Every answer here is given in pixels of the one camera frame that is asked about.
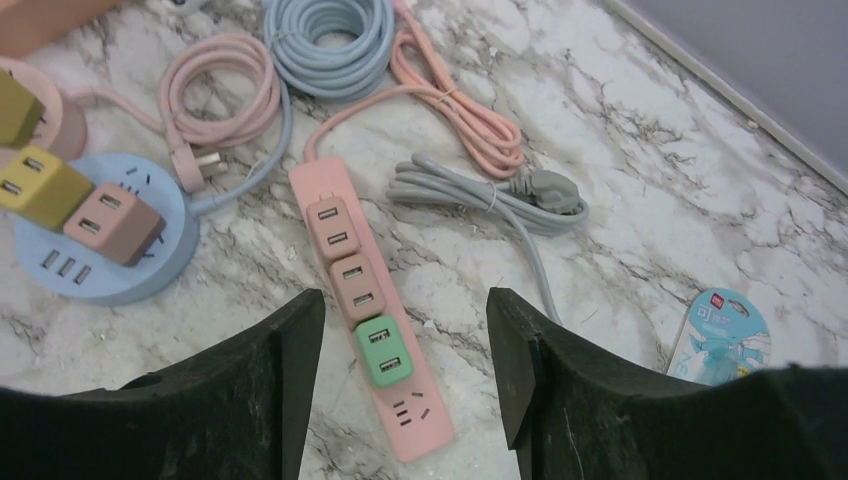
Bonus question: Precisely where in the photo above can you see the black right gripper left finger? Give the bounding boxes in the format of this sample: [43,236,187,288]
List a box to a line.
[1,289,325,479]

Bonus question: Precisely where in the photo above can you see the orange plastic desk organizer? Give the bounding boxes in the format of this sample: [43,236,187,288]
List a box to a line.
[1,0,122,58]

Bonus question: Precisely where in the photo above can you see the pink coiled cable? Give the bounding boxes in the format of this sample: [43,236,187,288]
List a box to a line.
[62,33,283,195]

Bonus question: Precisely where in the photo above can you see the pink round power socket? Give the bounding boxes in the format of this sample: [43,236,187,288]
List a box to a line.
[1,57,87,165]

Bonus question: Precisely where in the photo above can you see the pink charger cube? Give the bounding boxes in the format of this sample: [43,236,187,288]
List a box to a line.
[306,196,361,265]
[63,182,166,267]

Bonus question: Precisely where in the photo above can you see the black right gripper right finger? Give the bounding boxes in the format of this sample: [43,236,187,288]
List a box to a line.
[486,288,847,479]

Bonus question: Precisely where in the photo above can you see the grey bundled cable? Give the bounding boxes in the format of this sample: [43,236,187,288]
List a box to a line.
[386,153,591,326]

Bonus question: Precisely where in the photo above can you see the blue coiled cable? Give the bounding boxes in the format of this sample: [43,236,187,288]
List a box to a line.
[262,0,397,103]

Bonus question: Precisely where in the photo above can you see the pink strip cable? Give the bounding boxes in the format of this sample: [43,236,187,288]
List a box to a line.
[302,0,527,181]

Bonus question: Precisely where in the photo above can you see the brown-pink charger cube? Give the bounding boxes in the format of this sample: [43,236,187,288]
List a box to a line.
[329,253,386,330]

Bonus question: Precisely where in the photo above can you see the blue round power socket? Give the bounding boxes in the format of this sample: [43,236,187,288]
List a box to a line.
[13,81,293,307]

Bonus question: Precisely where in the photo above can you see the pink power strip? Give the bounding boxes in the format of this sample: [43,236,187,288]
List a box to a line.
[289,157,454,462]

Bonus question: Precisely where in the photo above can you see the green charger cube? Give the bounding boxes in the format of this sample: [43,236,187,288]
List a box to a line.
[354,315,414,388]

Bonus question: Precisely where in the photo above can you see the yellow charger cube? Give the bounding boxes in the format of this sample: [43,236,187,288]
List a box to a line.
[1,145,95,232]
[1,69,45,149]

